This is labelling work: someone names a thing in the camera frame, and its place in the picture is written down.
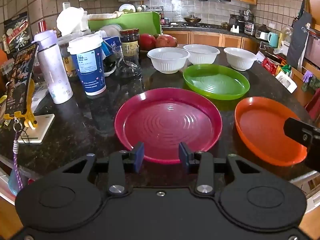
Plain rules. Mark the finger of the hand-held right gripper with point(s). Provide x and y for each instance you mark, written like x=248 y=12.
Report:
x=293 y=128

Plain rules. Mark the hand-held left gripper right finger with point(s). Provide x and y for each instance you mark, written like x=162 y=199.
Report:
x=183 y=155

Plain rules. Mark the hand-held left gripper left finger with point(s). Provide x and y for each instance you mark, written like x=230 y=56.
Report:
x=139 y=155

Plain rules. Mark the orange plastic plate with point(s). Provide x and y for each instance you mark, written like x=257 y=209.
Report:
x=262 y=127

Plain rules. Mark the magenta plastic plate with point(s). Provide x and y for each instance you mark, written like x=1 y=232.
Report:
x=167 y=122

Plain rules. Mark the green plastic plate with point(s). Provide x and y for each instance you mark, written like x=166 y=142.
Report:
x=215 y=81

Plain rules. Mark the white ribbed plastic bowl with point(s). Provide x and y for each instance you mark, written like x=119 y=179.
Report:
x=167 y=60
x=201 y=52
x=238 y=57

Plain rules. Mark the red cloth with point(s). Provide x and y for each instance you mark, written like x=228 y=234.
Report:
x=313 y=105

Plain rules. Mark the camouflage cloth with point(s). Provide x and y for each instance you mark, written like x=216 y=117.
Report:
x=311 y=86

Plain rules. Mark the white box with window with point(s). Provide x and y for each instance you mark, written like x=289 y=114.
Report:
x=286 y=81

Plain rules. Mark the purple glove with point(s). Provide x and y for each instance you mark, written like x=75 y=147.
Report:
x=308 y=76

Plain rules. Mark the red bag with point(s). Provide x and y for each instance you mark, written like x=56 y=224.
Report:
x=269 y=66

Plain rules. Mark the pinkish metal box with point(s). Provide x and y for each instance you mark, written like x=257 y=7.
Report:
x=313 y=47

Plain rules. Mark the black apron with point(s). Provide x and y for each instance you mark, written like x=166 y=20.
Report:
x=298 y=40

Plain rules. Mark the clear plastic bag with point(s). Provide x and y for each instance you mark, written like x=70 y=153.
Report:
x=283 y=40

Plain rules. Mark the clear glass cup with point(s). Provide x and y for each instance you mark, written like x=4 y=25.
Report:
x=127 y=65

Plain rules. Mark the teal mug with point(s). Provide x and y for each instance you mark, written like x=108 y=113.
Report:
x=273 y=40

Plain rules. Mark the metal spoon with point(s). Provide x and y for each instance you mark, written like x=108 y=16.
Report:
x=130 y=63

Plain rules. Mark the white toaster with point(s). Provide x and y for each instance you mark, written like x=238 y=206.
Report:
x=262 y=35

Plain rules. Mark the blue paper cup white lid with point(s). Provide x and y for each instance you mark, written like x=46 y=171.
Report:
x=90 y=67

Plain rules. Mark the yellow fruit tray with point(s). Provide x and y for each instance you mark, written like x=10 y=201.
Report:
x=150 y=51

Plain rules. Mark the silver electric cooker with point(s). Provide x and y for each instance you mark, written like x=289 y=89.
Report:
x=250 y=28

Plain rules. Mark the jar with yellow label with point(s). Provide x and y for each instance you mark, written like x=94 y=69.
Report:
x=70 y=65

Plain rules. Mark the blue tissue pack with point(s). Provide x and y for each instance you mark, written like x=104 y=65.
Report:
x=112 y=43

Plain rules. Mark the large pink red apple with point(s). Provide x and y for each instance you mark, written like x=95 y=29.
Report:
x=166 y=41

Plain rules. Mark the lavender white water bottle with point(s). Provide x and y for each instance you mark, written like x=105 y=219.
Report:
x=56 y=75

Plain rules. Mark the white knife stand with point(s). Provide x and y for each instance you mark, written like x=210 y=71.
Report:
x=235 y=29

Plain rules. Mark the wooden base cabinets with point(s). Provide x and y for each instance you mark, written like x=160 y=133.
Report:
x=205 y=38

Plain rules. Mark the dark glass jar black lid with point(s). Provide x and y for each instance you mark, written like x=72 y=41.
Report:
x=129 y=36

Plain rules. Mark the steel kettle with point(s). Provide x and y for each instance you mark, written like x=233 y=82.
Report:
x=246 y=15

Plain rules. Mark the stack of white dishes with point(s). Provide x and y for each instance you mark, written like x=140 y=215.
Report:
x=111 y=30

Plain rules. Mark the gas stove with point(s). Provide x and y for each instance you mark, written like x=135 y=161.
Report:
x=197 y=25

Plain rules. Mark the green cutting board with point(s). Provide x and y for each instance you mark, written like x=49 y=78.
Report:
x=135 y=22

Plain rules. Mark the clear plastic container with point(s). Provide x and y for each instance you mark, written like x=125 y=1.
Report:
x=75 y=37

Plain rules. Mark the wok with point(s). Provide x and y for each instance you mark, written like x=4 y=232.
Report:
x=192 y=19

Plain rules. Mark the dark sauce bottles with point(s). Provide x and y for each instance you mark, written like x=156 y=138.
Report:
x=164 y=20

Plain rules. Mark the smartphone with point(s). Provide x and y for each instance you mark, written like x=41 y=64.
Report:
x=21 y=77

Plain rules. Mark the beige cloth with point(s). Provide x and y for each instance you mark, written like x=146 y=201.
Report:
x=102 y=15

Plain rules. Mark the white ceramic bowl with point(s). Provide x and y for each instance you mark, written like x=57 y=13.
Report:
x=127 y=8

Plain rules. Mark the white towel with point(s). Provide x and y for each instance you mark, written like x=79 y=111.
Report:
x=71 y=20

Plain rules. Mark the red capped bottle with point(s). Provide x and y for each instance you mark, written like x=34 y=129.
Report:
x=42 y=26

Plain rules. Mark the black snack bag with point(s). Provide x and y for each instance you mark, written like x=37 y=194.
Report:
x=17 y=32

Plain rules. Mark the white wall outlet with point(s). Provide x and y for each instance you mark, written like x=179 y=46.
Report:
x=66 y=6

